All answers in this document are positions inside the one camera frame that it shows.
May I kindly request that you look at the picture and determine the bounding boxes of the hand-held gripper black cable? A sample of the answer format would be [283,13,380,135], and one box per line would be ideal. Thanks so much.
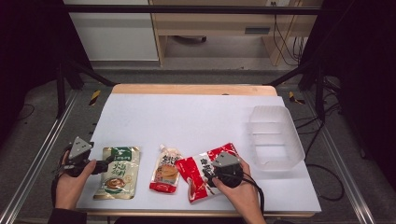
[50,148,71,208]
[241,172,266,216]

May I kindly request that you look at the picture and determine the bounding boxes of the black horizontal frame bar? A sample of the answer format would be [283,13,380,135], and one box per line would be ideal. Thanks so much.
[62,4,325,16]

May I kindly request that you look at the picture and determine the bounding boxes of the white cabinet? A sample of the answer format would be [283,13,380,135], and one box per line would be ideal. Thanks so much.
[63,0,160,62]

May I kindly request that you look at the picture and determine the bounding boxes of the hanging black cables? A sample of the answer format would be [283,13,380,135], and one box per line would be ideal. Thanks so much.
[271,1,305,67]

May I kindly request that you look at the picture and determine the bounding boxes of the yellow and black tape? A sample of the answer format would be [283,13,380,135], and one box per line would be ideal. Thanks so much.
[89,89,102,106]
[288,91,306,105]

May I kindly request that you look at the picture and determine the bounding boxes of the clear plastic container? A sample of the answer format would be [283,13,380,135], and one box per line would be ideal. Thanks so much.
[247,105,306,173]

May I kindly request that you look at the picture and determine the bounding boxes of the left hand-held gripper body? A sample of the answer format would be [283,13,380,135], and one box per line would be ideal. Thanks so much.
[64,135,98,177]

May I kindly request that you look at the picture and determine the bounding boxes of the black looped floor cable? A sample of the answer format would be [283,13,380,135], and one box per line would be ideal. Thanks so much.
[305,162,346,203]

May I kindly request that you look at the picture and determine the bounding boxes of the green and beige sauce packet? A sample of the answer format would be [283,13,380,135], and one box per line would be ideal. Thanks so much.
[92,146,141,201]

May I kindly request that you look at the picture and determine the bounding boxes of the person's right hand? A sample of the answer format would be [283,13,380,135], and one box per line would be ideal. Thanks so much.
[212,157,264,217]

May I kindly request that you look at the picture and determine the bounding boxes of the red and white seasoning packet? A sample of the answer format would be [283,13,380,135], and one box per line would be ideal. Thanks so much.
[175,142,247,203]

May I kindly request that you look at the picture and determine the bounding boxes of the person's left hand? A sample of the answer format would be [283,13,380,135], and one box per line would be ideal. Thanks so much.
[54,150,97,211]

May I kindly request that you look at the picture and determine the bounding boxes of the light wooden desk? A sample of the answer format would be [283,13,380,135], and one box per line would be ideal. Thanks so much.
[148,0,324,67]

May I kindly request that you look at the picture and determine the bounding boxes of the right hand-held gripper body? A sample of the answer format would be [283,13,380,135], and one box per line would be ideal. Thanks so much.
[211,151,245,189]

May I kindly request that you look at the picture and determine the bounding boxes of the right hand-held gripper black cable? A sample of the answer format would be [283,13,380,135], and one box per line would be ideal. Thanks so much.
[241,172,266,216]

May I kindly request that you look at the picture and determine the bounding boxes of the left hand-held gripper black cable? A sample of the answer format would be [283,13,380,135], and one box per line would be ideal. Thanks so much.
[50,148,71,208]

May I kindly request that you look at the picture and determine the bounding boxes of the small orange snack packet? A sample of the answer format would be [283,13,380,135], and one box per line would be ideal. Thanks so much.
[148,144,185,194]

